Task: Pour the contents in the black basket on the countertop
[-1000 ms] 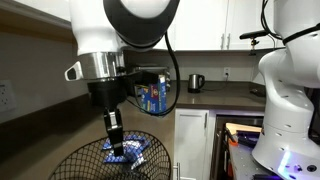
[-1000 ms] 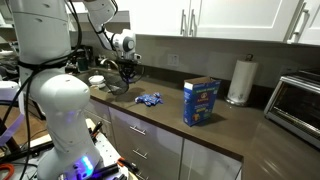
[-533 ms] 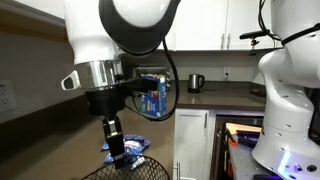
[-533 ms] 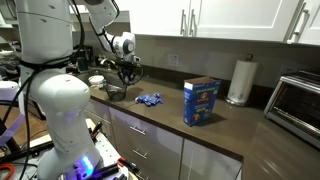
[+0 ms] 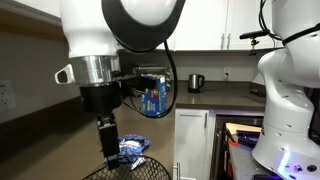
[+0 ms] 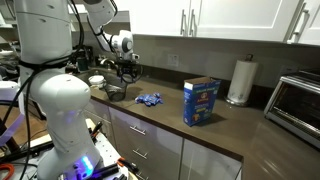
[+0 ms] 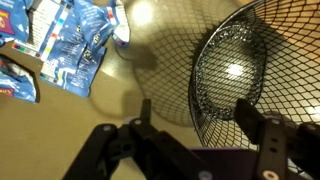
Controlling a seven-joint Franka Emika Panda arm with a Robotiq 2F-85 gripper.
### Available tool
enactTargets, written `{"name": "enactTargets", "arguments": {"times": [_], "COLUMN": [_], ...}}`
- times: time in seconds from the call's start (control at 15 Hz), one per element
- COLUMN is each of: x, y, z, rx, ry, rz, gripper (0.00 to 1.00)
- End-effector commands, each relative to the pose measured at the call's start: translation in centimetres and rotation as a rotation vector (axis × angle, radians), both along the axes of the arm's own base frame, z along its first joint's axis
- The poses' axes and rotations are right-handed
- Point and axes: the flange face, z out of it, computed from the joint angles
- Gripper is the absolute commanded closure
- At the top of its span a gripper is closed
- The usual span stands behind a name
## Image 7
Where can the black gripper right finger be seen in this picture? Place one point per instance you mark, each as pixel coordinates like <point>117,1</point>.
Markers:
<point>276,150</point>

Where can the blue snack packet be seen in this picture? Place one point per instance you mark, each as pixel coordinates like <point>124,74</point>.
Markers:
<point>120,26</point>
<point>10,20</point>
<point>40,23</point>
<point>86,43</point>
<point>15,83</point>

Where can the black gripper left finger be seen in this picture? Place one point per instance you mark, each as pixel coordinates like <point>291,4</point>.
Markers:
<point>160,150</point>

